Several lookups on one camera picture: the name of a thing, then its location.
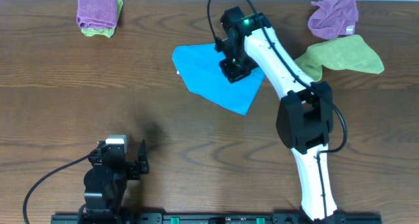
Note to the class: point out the folded purple cloth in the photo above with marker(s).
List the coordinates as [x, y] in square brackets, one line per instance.
[97, 14]

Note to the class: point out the crumpled green cloth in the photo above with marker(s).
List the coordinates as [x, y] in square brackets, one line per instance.
[344, 53]

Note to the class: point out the crumpled purple cloth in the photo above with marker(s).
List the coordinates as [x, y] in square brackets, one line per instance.
[333, 18]

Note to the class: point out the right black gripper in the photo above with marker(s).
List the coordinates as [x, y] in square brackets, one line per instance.
[232, 75]

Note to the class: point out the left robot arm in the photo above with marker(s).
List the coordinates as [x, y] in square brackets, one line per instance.
[106, 182]

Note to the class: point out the folded green cloth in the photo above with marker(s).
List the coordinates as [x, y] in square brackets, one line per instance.
[89, 32]

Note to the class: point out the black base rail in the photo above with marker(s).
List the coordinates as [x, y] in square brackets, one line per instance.
[157, 218]

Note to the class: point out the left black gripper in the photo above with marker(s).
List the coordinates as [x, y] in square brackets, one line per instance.
[134, 166]

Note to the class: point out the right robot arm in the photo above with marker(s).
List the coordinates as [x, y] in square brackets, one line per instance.
[305, 116]

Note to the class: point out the blue microfibre cloth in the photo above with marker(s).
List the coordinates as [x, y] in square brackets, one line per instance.
[198, 66]

